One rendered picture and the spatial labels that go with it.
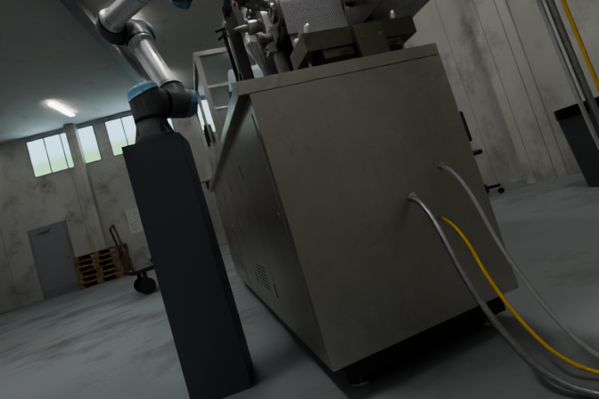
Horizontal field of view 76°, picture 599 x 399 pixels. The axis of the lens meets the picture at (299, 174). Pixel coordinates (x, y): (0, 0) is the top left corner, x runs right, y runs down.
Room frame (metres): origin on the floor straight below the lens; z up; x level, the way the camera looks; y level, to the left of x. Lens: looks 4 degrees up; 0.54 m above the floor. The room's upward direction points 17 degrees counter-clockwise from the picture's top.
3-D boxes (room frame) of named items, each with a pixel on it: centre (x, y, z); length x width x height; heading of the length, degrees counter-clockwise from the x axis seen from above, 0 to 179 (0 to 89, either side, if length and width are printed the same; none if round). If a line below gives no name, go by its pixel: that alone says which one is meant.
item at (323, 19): (1.37, -0.23, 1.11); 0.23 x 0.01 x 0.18; 107
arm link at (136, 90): (1.40, 0.47, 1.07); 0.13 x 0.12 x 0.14; 141
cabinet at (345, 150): (2.31, 0.13, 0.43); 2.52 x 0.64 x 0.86; 17
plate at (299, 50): (1.26, -0.30, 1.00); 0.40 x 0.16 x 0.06; 107
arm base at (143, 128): (1.39, 0.47, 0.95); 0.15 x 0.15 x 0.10
